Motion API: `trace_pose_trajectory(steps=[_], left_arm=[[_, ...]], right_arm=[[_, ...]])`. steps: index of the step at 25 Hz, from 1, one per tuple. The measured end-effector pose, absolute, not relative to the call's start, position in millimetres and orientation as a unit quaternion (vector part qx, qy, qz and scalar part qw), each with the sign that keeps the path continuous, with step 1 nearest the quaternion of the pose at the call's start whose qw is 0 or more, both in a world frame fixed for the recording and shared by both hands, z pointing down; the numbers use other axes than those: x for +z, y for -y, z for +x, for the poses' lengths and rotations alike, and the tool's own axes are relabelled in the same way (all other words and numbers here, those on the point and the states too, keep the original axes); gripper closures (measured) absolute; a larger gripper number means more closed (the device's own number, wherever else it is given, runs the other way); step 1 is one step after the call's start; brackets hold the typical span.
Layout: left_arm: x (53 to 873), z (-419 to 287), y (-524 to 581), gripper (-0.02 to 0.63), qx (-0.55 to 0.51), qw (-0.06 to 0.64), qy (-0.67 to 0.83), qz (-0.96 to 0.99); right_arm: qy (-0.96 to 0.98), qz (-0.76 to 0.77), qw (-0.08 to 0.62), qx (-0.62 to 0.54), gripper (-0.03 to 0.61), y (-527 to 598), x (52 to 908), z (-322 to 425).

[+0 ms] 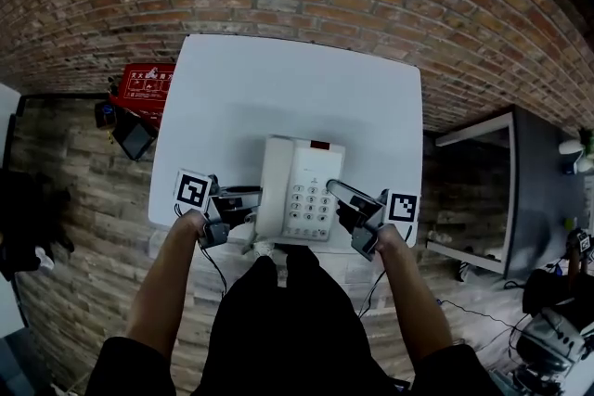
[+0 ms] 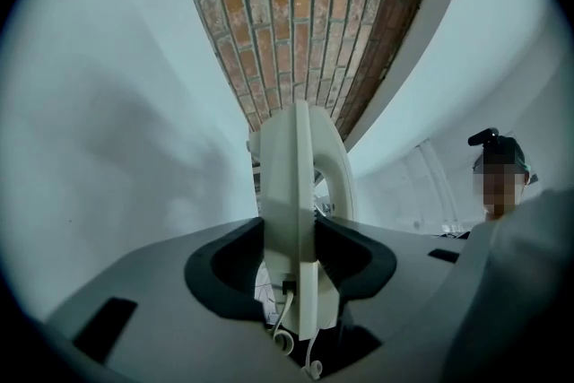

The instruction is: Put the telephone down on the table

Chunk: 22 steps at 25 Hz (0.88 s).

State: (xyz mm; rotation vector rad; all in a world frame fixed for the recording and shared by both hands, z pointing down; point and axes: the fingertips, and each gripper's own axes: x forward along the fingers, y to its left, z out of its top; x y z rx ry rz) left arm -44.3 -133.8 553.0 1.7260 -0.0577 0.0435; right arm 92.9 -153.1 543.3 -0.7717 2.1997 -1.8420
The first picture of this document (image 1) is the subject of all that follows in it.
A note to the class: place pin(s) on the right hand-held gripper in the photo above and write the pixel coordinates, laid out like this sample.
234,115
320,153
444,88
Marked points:
403,208

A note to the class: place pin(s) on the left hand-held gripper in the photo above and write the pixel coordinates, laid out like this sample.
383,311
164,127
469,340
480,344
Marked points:
192,191

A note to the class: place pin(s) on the white desk telephone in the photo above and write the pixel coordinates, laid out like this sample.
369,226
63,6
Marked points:
278,181

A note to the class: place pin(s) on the person's left forearm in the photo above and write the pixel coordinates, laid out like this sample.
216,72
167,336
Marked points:
162,287

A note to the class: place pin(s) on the person's right forearm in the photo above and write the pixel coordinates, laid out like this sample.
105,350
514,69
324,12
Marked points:
413,292

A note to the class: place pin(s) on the white square table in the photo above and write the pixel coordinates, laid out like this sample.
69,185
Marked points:
287,97

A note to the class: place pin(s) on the person's black trousers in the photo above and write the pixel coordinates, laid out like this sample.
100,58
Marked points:
287,329

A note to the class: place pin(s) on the black tablet device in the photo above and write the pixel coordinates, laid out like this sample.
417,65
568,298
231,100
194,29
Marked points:
134,136

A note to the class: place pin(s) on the red fire extinguisher box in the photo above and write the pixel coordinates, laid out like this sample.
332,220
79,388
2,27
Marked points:
144,88

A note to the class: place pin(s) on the small box with blue sticker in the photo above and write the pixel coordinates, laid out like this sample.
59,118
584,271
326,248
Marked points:
105,113

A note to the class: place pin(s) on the red fire extinguisher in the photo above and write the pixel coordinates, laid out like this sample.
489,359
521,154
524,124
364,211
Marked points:
113,87

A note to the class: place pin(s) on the dark grey side table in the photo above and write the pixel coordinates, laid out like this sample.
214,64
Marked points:
538,181

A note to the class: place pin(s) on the person's black shirt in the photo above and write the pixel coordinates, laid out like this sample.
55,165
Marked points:
125,371

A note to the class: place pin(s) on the small blue object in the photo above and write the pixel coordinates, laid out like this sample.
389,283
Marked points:
569,169

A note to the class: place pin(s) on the white vase with green plant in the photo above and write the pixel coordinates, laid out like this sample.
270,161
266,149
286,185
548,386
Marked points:
572,146

